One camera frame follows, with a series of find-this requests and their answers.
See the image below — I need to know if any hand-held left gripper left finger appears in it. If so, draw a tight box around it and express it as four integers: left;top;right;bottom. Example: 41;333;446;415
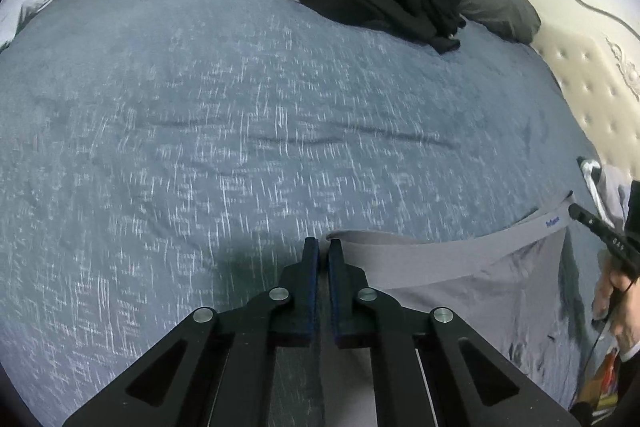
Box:
62;237;321;427

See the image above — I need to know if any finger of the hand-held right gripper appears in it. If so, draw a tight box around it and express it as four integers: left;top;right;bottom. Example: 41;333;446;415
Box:
569;203;607;239

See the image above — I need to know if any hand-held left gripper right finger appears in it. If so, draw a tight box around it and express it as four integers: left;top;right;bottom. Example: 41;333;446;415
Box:
326;239;581;427

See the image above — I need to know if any grey underwear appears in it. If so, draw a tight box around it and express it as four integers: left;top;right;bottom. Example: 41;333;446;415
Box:
325;191;590;427

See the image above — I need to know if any person's right hand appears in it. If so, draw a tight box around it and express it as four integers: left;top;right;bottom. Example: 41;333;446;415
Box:
591;252;640;354

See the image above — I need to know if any grey folded garment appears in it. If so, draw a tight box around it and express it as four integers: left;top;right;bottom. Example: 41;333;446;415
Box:
597;167;632;230

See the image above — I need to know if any black and white garment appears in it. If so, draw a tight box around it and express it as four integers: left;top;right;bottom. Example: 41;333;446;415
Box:
577;156;613;223

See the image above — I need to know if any cream tufted headboard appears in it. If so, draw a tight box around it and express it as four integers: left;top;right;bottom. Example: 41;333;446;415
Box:
520;0;640;228

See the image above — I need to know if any blue patterned bedspread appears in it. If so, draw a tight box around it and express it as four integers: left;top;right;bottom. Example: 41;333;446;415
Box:
0;0;608;427

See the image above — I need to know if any light grey bed sheet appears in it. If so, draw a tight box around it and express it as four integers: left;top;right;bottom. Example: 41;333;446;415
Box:
0;0;67;52

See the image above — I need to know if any black cable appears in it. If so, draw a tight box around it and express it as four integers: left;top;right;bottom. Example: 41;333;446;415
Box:
570;277;632;410

